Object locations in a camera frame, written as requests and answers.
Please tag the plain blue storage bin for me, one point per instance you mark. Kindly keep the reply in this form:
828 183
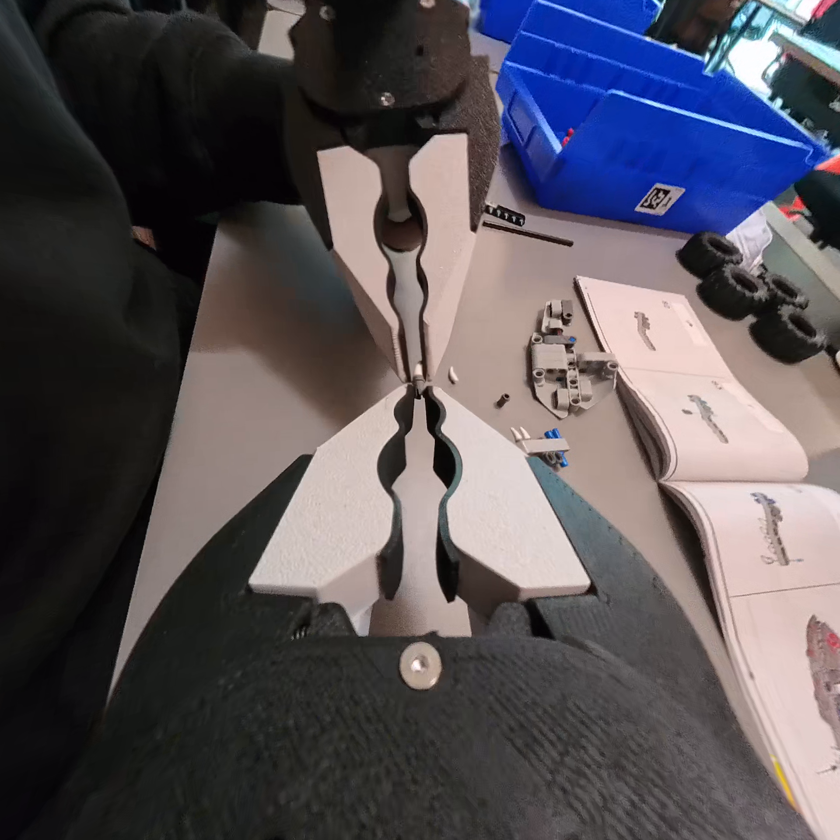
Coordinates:
590 13

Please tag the person's black sweatshirt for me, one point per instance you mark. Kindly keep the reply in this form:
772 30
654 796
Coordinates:
65 459

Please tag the blue storage bin with tag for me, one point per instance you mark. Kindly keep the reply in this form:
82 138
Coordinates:
656 177

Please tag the white plastic bag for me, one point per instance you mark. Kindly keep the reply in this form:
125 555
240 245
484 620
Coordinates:
751 236

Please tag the grey toy beam blue pins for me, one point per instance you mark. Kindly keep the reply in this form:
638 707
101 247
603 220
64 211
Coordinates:
541 446

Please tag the black toy axle rod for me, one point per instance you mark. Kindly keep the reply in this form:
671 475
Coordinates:
528 233

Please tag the grey desk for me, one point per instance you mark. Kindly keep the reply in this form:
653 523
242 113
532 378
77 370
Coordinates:
275 394

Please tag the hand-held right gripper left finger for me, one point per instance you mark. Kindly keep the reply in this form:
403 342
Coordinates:
315 525

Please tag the black toy beam with pegs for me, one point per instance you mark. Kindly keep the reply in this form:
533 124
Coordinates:
505 214

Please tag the grey toy brick assembly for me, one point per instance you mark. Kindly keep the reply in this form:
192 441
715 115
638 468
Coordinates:
558 367

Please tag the person's left hand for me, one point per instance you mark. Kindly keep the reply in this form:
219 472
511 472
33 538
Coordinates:
400 235

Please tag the person's left forearm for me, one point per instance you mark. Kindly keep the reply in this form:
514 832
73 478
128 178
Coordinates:
197 118

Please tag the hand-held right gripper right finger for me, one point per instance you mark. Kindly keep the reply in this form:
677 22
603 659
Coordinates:
518 525

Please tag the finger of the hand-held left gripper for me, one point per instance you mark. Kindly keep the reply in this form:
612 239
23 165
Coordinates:
449 216
351 216

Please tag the open instruction booklet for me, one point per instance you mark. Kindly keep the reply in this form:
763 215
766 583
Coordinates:
722 426

